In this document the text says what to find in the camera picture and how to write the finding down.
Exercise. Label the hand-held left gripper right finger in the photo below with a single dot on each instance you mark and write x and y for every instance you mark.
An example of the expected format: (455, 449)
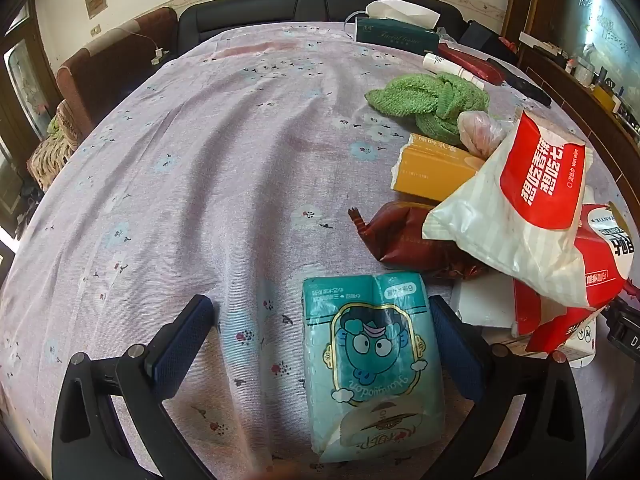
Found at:
(456, 347)

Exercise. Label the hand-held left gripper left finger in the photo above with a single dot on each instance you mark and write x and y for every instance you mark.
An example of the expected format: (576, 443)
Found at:
(182, 342)

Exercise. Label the red and white snack bag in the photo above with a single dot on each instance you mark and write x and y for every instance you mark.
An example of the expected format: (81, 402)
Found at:
(595, 280)

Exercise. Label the teal cartoon tissue pack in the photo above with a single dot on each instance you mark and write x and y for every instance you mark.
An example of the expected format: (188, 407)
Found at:
(370, 360)

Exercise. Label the dark red snack wrapper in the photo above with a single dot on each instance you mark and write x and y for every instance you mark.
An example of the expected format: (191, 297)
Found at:
(400, 235)

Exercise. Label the white and red wipes bag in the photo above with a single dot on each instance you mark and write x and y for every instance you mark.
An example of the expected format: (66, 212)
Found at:
(500, 220)

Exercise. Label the orange cardboard box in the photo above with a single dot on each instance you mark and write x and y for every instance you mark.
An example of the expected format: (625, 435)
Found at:
(430, 175)

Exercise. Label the plastic bag with pink contents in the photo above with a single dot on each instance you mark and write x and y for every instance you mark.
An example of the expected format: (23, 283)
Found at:
(480, 132)

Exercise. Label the green knitted cloth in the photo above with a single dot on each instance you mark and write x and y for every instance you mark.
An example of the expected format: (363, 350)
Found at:
(425, 100)

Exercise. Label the floral purple tablecloth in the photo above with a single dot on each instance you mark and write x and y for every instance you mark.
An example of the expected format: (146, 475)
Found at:
(200, 185)

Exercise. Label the patterned cushion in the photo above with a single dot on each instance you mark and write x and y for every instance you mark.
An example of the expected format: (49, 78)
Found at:
(50, 160)

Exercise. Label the yellow box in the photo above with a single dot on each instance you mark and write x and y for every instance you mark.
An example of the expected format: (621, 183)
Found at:
(605, 96)

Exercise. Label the wooden cabinet with glass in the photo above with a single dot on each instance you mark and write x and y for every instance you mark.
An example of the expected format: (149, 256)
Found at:
(550, 75)

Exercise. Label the black case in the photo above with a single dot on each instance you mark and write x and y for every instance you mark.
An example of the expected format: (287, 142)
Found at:
(520, 85)

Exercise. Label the brown armchair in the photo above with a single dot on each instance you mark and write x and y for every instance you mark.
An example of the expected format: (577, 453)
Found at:
(100, 75)

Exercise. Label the red pouch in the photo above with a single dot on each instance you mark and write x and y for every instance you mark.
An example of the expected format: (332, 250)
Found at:
(470, 62)

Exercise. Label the white spray bottle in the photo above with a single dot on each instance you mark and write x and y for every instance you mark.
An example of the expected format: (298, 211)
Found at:
(440, 62)

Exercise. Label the dark navy bag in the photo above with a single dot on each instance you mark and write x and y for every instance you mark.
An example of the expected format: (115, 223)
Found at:
(480, 35)

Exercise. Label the dark green tissue box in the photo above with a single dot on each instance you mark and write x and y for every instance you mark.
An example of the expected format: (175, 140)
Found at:
(395, 35)

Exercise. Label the black sofa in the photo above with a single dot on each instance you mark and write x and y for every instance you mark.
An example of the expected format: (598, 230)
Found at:
(250, 15)

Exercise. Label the small wall plaque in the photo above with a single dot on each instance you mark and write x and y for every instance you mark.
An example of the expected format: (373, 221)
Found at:
(95, 2)

